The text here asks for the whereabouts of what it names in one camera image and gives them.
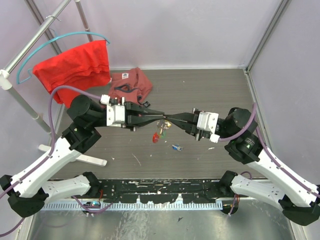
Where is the blue tag key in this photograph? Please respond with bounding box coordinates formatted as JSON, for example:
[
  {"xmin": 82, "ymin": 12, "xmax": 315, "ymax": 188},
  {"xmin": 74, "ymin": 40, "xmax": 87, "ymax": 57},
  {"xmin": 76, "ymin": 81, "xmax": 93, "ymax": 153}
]
[{"xmin": 172, "ymin": 144, "xmax": 183, "ymax": 152}]

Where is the metal key organizer red handle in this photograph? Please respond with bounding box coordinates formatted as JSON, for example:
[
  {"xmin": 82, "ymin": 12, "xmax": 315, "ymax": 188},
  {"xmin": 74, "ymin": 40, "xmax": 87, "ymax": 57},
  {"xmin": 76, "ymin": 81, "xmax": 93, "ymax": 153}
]
[{"xmin": 152, "ymin": 120, "xmax": 169, "ymax": 144}]

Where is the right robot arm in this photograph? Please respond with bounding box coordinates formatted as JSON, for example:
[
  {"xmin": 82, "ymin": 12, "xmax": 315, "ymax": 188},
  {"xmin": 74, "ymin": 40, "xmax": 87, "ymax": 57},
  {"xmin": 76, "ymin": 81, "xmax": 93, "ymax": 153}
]
[{"xmin": 164, "ymin": 104, "xmax": 320, "ymax": 226}]

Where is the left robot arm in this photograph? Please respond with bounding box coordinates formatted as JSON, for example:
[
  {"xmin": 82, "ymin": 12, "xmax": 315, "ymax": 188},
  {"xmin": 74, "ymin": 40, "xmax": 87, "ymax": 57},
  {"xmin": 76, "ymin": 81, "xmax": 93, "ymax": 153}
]
[{"xmin": 0, "ymin": 94, "xmax": 164, "ymax": 218}]

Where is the dusty red shirt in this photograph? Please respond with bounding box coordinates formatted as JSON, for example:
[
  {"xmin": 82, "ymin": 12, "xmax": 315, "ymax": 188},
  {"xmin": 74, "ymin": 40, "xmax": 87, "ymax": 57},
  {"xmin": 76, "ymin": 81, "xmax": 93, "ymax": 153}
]
[{"xmin": 108, "ymin": 67, "xmax": 153, "ymax": 105}]

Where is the bright red cloth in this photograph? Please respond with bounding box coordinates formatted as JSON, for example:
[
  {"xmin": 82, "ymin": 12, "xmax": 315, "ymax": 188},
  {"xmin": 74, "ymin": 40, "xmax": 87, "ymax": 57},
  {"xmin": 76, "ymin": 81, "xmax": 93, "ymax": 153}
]
[{"xmin": 32, "ymin": 40, "xmax": 111, "ymax": 94}]

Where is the teal clothes hanger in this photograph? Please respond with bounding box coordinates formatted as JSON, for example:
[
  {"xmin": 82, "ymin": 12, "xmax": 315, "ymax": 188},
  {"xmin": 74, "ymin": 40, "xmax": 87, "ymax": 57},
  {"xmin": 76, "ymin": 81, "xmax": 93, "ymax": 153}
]
[{"xmin": 16, "ymin": 31, "xmax": 111, "ymax": 85}]

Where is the metal clothes rack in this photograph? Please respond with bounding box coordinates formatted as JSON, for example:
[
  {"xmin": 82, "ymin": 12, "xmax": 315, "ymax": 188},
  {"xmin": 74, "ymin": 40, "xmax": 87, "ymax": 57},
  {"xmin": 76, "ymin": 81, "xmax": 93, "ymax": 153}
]
[{"xmin": 0, "ymin": 0, "xmax": 108, "ymax": 167}]

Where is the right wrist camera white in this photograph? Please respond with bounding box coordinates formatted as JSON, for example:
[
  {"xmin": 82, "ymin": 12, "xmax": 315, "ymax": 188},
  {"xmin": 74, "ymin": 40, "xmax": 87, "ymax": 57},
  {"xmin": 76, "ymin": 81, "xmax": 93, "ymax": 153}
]
[{"xmin": 195, "ymin": 111, "xmax": 220, "ymax": 143}]

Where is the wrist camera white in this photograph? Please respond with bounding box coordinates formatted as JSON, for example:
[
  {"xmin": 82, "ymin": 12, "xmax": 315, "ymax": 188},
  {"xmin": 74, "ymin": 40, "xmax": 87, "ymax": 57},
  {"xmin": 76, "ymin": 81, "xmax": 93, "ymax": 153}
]
[
  {"xmin": 195, "ymin": 111, "xmax": 220, "ymax": 143},
  {"xmin": 100, "ymin": 94, "xmax": 126, "ymax": 128}
]

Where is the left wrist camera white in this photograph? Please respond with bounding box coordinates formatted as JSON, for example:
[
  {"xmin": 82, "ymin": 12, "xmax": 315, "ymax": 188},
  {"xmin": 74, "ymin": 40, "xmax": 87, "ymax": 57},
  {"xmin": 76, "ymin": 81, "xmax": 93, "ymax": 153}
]
[{"xmin": 100, "ymin": 94, "xmax": 126, "ymax": 128}]

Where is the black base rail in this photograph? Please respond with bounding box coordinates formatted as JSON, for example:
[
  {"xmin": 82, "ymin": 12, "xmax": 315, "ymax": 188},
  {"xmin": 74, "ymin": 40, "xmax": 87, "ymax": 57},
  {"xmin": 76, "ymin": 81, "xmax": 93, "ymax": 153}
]
[{"xmin": 82, "ymin": 172, "xmax": 241, "ymax": 204}]

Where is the aluminium frame post right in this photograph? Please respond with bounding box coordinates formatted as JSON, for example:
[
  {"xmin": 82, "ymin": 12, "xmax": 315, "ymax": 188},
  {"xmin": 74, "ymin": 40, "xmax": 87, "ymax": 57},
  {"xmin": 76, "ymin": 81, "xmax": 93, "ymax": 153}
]
[{"xmin": 246, "ymin": 0, "xmax": 292, "ymax": 73}]

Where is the grey slotted cable duct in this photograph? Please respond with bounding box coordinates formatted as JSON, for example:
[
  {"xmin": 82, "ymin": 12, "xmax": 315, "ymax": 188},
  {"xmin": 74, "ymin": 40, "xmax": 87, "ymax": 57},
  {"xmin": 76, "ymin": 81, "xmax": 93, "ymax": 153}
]
[{"xmin": 42, "ymin": 200, "xmax": 223, "ymax": 211}]

